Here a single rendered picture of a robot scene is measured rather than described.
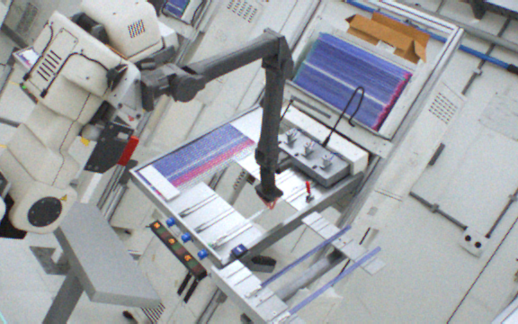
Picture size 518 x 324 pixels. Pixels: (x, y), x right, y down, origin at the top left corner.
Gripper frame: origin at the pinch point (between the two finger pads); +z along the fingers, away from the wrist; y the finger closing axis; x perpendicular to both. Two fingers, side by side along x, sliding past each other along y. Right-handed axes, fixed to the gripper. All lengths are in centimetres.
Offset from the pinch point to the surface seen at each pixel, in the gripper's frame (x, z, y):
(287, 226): 0.3, 3.0, -10.0
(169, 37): -41, -6, 137
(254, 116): -35, 3, 53
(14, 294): 93, 40, 68
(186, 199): 20.4, 2.6, 28.7
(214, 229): 21.6, 2.6, 7.6
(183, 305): 37, 53, 22
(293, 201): -10.2, 2.7, -1.8
